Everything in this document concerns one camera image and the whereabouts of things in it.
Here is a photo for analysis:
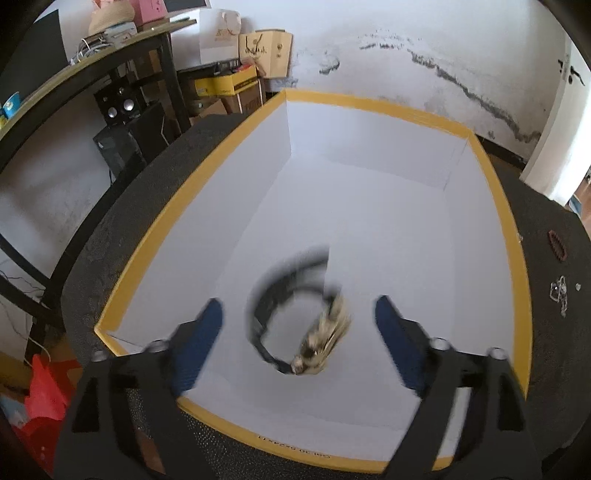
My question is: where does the brown cardboard box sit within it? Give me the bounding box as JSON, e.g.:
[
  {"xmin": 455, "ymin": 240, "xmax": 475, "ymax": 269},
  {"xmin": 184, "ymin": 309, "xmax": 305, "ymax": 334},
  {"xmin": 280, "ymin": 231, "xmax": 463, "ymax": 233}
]
[{"xmin": 219, "ymin": 88, "xmax": 266, "ymax": 116}]

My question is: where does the brown paper bag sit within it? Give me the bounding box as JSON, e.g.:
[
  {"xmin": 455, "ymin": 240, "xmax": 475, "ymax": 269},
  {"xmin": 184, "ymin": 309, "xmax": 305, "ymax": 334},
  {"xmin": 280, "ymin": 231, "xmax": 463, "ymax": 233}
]
[{"xmin": 238, "ymin": 28, "xmax": 294, "ymax": 79}]

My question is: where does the black frame glass desk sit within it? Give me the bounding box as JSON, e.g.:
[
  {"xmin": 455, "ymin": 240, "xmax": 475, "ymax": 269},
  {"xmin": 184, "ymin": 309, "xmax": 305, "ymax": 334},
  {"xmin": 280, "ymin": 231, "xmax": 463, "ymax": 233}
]
[{"xmin": 0, "ymin": 9, "xmax": 197, "ymax": 342}]

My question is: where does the woven straw basket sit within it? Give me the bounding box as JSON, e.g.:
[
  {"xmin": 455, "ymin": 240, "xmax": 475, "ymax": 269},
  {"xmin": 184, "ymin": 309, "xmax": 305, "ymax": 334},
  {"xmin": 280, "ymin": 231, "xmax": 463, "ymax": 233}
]
[{"xmin": 88, "ymin": 2, "xmax": 137, "ymax": 35}]

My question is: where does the black and gold wristwatch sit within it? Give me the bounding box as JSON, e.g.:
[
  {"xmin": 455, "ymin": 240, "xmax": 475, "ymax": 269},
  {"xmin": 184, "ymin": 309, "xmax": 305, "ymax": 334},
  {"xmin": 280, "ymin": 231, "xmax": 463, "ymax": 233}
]
[{"xmin": 247, "ymin": 247, "xmax": 354, "ymax": 376}]

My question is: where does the pink box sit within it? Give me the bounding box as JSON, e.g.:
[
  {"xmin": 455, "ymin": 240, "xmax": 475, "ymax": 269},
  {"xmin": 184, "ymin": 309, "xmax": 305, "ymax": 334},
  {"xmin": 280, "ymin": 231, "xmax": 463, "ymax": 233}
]
[{"xmin": 129, "ymin": 0, "xmax": 167, "ymax": 26}]

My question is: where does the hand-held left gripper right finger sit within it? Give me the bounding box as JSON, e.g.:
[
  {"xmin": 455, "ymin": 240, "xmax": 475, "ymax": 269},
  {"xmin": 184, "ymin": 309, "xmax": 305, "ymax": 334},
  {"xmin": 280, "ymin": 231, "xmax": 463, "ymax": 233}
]
[{"xmin": 374, "ymin": 295, "xmax": 543, "ymax": 480}]

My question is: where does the red plastic bag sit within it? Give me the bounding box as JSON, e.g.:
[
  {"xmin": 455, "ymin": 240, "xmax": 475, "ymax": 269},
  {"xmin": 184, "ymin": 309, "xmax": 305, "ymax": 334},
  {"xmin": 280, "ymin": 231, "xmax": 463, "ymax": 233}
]
[{"xmin": 14, "ymin": 353, "xmax": 81, "ymax": 476}]

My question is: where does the black computer case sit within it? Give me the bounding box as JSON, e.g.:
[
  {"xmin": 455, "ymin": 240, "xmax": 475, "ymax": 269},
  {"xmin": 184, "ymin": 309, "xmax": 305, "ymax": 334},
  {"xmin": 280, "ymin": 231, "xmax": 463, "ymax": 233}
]
[{"xmin": 92, "ymin": 104, "xmax": 169, "ymax": 176}]

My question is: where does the white paper bag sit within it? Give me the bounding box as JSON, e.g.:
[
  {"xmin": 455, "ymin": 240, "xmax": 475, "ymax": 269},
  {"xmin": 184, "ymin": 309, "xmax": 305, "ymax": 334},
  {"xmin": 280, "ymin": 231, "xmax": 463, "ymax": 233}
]
[{"xmin": 198, "ymin": 9, "xmax": 245, "ymax": 65}]

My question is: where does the white door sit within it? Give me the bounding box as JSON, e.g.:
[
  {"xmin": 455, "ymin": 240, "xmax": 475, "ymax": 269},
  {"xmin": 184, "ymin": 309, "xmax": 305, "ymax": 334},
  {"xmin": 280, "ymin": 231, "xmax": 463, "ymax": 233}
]
[{"xmin": 522, "ymin": 37, "xmax": 591, "ymax": 206}]

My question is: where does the blue printed paper cup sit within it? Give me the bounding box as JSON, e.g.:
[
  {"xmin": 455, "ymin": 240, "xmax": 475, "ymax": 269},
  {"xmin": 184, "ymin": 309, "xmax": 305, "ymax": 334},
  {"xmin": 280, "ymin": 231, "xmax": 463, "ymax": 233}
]
[{"xmin": 2, "ymin": 91, "xmax": 21, "ymax": 121}]

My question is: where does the black speaker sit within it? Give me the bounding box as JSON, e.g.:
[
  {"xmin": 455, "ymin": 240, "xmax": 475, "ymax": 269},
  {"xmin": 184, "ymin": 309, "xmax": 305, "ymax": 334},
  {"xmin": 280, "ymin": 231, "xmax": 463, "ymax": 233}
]
[{"xmin": 93, "ymin": 76, "xmax": 141, "ymax": 126}]

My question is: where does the dark flat panel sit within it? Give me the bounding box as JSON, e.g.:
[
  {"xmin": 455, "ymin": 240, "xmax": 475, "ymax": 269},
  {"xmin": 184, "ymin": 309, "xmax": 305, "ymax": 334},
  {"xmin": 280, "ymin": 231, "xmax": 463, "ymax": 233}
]
[{"xmin": 0, "ymin": 9, "xmax": 65, "ymax": 90}]

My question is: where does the silver chain necklace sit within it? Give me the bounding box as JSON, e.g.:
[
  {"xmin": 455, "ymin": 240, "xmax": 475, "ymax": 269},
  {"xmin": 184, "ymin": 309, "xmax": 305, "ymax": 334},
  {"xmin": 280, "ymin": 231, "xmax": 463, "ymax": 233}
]
[{"xmin": 549, "ymin": 275, "xmax": 570, "ymax": 318}]

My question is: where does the yellow cardboard box white inside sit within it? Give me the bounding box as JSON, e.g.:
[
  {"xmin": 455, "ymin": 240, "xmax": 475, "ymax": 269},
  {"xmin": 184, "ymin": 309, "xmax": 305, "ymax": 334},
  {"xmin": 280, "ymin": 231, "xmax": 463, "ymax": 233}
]
[{"xmin": 95, "ymin": 89, "xmax": 531, "ymax": 474}]

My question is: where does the black door handle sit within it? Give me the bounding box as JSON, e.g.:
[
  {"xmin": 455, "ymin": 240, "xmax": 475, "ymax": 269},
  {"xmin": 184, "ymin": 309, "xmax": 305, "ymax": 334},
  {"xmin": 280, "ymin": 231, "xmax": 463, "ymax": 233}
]
[{"xmin": 558, "ymin": 53, "xmax": 585, "ymax": 86}]

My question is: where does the brown bead bracelet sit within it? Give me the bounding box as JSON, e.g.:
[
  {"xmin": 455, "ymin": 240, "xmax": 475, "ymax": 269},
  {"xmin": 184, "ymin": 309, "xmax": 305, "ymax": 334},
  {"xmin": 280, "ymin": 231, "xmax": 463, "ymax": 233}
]
[{"xmin": 548, "ymin": 229, "xmax": 568, "ymax": 260}]

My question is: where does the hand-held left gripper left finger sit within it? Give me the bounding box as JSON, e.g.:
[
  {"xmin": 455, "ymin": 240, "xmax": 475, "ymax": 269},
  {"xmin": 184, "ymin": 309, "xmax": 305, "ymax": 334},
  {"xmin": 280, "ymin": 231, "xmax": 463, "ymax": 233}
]
[{"xmin": 54, "ymin": 298, "xmax": 225, "ymax": 480}]

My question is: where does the yellow black cardboard box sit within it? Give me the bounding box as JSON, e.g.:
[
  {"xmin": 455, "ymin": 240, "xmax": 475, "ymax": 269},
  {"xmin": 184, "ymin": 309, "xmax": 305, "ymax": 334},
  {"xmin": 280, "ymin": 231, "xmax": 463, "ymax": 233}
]
[{"xmin": 194, "ymin": 65, "xmax": 262, "ymax": 97}]

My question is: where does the black patterned tablecloth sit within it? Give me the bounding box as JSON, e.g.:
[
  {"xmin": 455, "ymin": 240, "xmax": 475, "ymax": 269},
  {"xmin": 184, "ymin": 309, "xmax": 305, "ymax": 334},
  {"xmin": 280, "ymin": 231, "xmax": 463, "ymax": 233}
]
[{"xmin": 61, "ymin": 113, "xmax": 591, "ymax": 480}]

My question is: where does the pile of white cables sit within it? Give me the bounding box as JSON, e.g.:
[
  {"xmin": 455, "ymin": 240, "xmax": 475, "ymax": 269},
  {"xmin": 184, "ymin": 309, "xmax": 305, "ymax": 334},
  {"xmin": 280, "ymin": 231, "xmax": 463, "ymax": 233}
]
[{"xmin": 69, "ymin": 28, "xmax": 139, "ymax": 63}]

